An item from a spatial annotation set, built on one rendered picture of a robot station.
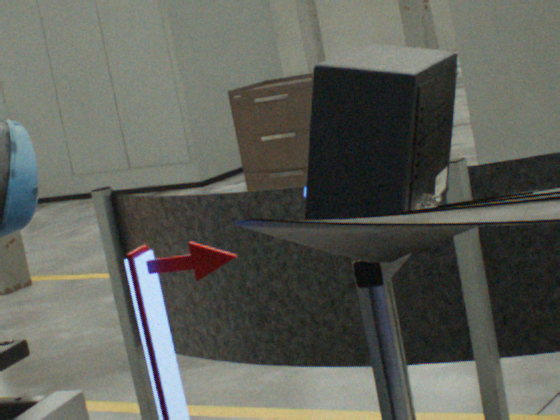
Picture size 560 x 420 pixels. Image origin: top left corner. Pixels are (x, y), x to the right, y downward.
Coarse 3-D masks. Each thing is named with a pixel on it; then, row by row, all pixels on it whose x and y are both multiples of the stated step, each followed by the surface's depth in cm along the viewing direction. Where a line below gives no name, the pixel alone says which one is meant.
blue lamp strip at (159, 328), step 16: (144, 256) 74; (144, 272) 73; (144, 288) 73; (160, 288) 75; (160, 304) 75; (160, 320) 74; (160, 336) 74; (160, 352) 74; (160, 368) 74; (176, 368) 75; (176, 384) 75; (176, 400) 75; (176, 416) 74
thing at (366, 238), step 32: (544, 192) 66; (256, 224) 61; (288, 224) 61; (320, 224) 61; (352, 224) 60; (384, 224) 60; (416, 224) 60; (448, 224) 60; (480, 224) 60; (512, 224) 60; (352, 256) 79; (384, 256) 80
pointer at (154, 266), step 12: (192, 252) 73; (204, 252) 72; (216, 252) 72; (156, 264) 74; (168, 264) 73; (180, 264) 73; (192, 264) 73; (204, 264) 73; (216, 264) 72; (204, 276) 73
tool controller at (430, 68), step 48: (384, 48) 147; (336, 96) 128; (384, 96) 126; (432, 96) 134; (336, 144) 129; (384, 144) 127; (432, 144) 136; (336, 192) 130; (384, 192) 128; (432, 192) 141
